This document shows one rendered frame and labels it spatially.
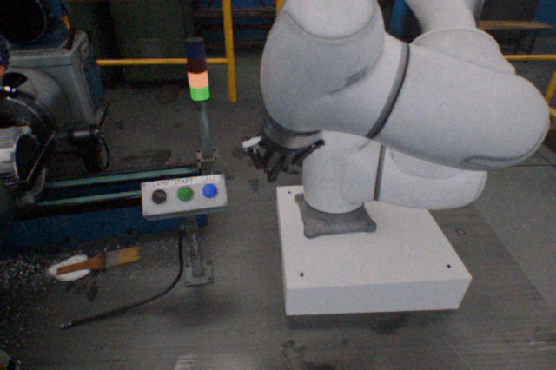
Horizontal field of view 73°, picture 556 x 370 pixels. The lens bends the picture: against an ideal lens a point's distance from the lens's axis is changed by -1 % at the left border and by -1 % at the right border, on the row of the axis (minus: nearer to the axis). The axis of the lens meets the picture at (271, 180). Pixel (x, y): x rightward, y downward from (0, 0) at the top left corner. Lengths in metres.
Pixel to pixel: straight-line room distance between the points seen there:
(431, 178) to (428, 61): 0.48
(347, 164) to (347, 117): 0.47
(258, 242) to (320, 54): 0.77
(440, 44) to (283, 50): 0.16
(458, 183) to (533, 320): 0.37
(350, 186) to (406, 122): 0.50
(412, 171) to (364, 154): 0.10
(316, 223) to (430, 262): 0.27
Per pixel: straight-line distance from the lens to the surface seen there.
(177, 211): 0.78
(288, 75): 0.35
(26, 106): 1.23
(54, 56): 1.45
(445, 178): 0.85
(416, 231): 1.00
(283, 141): 0.47
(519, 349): 0.99
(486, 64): 0.42
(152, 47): 4.12
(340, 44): 0.32
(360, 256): 0.90
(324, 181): 0.87
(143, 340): 0.90
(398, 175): 0.84
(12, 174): 1.05
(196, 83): 1.25
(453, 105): 0.38
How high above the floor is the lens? 1.53
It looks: 36 degrees down
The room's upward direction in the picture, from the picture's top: straight up
